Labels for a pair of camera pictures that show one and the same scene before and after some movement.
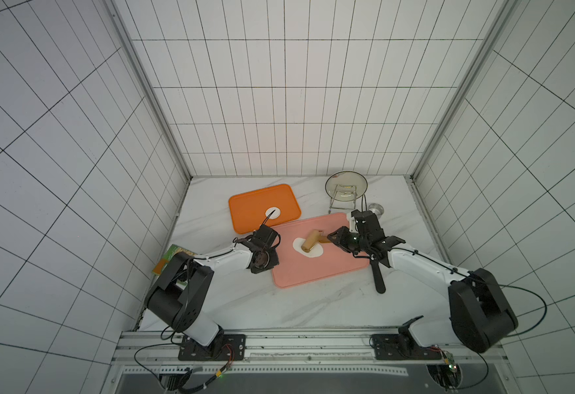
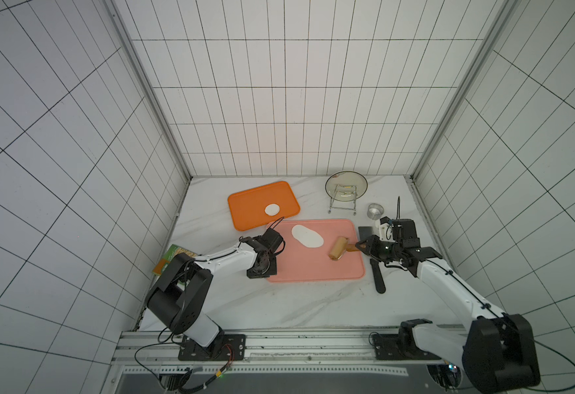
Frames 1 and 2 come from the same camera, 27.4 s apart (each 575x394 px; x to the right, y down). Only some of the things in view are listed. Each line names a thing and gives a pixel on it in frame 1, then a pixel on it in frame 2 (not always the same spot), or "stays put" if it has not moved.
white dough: [316, 250] to [307, 236]
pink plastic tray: [293, 268] stays put
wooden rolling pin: [312, 239] to [340, 246]
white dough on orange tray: [275, 214] stays put
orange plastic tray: [248, 210] stays put
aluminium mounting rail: [156, 353] stays put
